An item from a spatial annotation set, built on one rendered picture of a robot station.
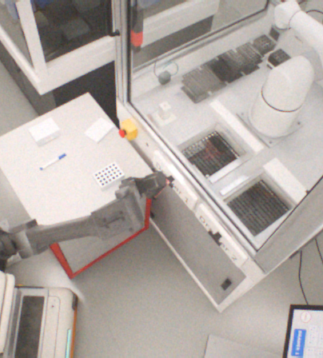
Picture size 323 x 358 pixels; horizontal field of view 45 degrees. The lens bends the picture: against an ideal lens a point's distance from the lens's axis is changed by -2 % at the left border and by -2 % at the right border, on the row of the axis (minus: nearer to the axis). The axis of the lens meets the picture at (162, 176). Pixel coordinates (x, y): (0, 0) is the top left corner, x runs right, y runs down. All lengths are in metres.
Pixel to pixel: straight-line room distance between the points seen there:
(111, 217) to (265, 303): 1.73
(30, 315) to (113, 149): 0.90
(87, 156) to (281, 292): 1.45
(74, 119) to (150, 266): 1.02
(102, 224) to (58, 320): 1.26
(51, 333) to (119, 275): 0.57
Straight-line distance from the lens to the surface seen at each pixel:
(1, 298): 1.15
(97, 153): 1.93
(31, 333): 1.41
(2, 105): 3.23
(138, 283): 2.47
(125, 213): 0.99
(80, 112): 2.09
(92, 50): 2.11
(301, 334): 1.51
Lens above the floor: 2.40
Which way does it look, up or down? 61 degrees down
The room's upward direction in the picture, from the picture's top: 8 degrees clockwise
